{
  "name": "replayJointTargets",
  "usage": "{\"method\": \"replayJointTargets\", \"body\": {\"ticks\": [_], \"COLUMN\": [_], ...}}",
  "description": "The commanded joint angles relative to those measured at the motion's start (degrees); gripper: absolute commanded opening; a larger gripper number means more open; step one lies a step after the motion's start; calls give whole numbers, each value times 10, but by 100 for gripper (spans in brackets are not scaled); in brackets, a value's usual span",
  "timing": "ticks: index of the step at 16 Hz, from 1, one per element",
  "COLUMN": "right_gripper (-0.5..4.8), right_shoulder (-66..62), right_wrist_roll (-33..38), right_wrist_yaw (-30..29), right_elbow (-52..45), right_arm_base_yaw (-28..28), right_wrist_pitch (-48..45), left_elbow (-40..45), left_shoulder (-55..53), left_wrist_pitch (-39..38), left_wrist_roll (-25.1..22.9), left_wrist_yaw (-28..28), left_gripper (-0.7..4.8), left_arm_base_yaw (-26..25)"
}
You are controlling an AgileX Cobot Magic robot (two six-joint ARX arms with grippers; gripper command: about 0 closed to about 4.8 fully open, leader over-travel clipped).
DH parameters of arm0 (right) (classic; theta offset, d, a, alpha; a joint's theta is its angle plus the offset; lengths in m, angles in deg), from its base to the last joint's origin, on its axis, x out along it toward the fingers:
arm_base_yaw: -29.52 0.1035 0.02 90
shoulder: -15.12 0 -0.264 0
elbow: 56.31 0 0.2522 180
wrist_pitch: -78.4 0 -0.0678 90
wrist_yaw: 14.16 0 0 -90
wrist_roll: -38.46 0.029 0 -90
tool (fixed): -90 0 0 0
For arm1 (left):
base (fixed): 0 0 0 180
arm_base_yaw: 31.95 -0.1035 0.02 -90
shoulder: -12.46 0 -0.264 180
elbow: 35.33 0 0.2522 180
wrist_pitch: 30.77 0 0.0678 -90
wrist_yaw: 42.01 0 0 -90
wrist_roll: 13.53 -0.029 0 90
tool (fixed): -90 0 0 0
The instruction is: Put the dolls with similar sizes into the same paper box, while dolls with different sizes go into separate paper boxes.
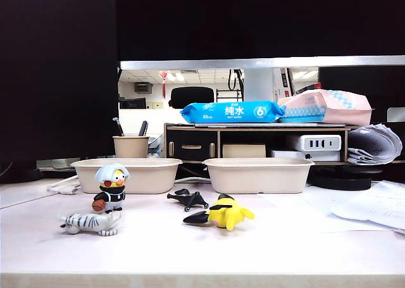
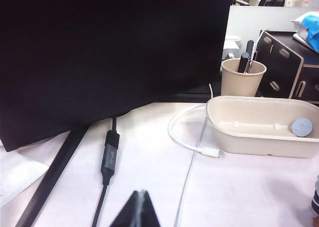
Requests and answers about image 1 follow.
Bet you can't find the flat white paper sheet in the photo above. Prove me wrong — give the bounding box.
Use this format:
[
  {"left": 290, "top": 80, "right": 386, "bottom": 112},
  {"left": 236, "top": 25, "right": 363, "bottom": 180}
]
[{"left": 262, "top": 185, "right": 390, "bottom": 234}]

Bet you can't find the yellow black-eared mouse doll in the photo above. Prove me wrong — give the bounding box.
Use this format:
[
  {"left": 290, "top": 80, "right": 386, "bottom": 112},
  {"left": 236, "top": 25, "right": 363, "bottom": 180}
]
[{"left": 182, "top": 193, "right": 256, "bottom": 232}]

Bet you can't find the thin white power cable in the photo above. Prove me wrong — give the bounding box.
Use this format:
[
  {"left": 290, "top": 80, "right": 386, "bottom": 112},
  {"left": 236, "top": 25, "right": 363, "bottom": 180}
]
[{"left": 180, "top": 176, "right": 212, "bottom": 185}]

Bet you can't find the black background panel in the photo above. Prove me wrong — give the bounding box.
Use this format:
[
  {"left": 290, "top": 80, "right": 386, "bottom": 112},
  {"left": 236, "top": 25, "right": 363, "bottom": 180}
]
[{"left": 318, "top": 65, "right": 405, "bottom": 124}]

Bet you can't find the large black monitor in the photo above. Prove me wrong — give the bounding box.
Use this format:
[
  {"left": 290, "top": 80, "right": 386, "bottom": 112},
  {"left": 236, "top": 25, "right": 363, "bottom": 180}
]
[{"left": 0, "top": 0, "right": 120, "bottom": 175}]

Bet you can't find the pink tissue pack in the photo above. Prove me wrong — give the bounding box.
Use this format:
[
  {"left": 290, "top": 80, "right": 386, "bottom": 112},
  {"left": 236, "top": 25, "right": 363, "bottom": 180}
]
[{"left": 277, "top": 89, "right": 375, "bottom": 127}]

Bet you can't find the dark wooden desk shelf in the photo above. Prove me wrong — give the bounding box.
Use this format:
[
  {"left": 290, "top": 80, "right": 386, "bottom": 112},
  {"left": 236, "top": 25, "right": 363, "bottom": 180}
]
[{"left": 163, "top": 122, "right": 405, "bottom": 166}]

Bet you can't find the white-haired yellow duck doll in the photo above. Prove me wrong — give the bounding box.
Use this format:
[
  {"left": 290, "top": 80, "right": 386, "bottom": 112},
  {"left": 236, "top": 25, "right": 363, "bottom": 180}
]
[{"left": 92, "top": 163, "right": 131, "bottom": 215}]

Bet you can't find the white cable with connector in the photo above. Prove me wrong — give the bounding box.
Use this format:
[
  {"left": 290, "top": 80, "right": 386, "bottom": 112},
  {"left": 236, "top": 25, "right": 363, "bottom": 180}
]
[{"left": 46, "top": 175, "right": 80, "bottom": 196}]

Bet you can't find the black monitor with silver bezel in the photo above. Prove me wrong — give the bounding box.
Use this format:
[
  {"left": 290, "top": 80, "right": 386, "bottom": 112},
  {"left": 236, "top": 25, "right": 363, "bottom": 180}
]
[{"left": 115, "top": 0, "right": 405, "bottom": 70}]

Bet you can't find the black hanging cable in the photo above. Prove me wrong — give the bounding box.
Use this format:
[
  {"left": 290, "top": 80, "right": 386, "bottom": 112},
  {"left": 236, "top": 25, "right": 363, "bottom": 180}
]
[{"left": 228, "top": 68, "right": 246, "bottom": 101}]

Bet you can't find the white rounded panel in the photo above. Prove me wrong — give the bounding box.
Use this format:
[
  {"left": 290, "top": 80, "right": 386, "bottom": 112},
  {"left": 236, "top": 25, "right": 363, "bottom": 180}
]
[{"left": 387, "top": 107, "right": 405, "bottom": 123}]

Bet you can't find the grey wall box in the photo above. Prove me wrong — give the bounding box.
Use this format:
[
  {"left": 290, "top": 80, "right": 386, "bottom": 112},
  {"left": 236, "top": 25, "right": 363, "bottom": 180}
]
[{"left": 134, "top": 82, "right": 154, "bottom": 94}]

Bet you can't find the black round stand base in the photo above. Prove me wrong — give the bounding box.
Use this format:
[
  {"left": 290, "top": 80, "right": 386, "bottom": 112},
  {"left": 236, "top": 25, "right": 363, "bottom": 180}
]
[{"left": 307, "top": 166, "right": 383, "bottom": 191}]

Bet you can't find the black monitor stand foot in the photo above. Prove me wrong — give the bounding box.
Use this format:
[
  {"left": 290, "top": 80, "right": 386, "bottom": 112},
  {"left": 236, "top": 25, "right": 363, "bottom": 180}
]
[{"left": 0, "top": 161, "right": 44, "bottom": 184}]

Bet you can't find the beige paper cup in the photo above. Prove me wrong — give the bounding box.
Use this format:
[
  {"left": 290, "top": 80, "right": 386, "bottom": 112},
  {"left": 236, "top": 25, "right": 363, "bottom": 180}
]
[{"left": 112, "top": 135, "right": 150, "bottom": 159}]

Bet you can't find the white striped tiger toy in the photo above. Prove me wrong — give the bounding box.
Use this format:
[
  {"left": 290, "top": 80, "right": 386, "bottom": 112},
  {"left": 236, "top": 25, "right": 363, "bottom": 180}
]
[{"left": 56, "top": 211, "right": 123, "bottom": 237}]

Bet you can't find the silver monitor base plate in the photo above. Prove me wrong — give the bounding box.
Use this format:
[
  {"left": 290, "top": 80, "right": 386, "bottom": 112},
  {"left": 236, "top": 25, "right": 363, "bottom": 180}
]
[{"left": 35, "top": 157, "right": 82, "bottom": 171}]

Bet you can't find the background computer monitor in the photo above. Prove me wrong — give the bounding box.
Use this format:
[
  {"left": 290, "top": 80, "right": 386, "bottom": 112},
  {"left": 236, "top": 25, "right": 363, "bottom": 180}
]
[{"left": 119, "top": 97, "right": 147, "bottom": 110}]

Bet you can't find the beige paper box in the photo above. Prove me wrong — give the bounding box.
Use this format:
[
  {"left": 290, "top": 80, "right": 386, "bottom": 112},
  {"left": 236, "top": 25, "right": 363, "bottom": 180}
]
[
  {"left": 201, "top": 157, "right": 316, "bottom": 194},
  {"left": 70, "top": 157, "right": 184, "bottom": 195}
]

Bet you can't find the black office chair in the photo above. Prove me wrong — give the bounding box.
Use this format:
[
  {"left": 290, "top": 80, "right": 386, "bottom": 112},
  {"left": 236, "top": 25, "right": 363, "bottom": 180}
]
[{"left": 167, "top": 85, "right": 215, "bottom": 109}]

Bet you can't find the rolled stack of papers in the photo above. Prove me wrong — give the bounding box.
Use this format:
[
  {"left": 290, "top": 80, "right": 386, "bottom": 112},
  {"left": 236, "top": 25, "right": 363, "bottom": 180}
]
[{"left": 347, "top": 123, "right": 404, "bottom": 166}]

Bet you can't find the red hanging ornament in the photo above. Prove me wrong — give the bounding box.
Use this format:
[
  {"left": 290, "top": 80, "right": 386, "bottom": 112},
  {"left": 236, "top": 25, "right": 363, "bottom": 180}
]
[{"left": 159, "top": 70, "right": 169, "bottom": 101}]

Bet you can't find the white printed carton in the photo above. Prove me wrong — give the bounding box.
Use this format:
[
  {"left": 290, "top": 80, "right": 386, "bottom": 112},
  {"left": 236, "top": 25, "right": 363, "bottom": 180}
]
[{"left": 273, "top": 66, "right": 296, "bottom": 99}]

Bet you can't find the beige box inside shelf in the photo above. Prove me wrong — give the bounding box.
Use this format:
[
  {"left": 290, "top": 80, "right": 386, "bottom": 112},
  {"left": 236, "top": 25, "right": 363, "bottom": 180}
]
[{"left": 221, "top": 143, "right": 267, "bottom": 158}]

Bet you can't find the thin grey laptop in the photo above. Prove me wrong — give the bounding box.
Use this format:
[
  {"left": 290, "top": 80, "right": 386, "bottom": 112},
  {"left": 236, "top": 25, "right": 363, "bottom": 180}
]
[{"left": 193, "top": 122, "right": 348, "bottom": 128}]

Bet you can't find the white power strip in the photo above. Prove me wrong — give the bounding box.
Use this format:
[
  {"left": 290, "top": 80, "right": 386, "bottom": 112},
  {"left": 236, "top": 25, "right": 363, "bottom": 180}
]
[{"left": 285, "top": 134, "right": 343, "bottom": 152}]

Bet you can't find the white flat box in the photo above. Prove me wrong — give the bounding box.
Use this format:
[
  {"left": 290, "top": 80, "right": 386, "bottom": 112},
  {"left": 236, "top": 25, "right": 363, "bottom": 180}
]
[{"left": 270, "top": 149, "right": 341, "bottom": 162}]

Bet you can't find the white paper stack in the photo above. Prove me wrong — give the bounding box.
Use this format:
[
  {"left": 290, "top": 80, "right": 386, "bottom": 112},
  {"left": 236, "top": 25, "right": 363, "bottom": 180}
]
[{"left": 330, "top": 180, "right": 405, "bottom": 235}]

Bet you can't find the blue wet wipes pack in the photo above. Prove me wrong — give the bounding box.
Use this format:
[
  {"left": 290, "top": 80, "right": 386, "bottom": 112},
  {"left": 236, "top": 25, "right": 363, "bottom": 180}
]
[{"left": 180, "top": 100, "right": 286, "bottom": 125}]

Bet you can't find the small black dinosaur toy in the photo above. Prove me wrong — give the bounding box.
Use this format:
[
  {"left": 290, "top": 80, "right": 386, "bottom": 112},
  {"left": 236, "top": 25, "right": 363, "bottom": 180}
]
[{"left": 166, "top": 188, "right": 210, "bottom": 213}]

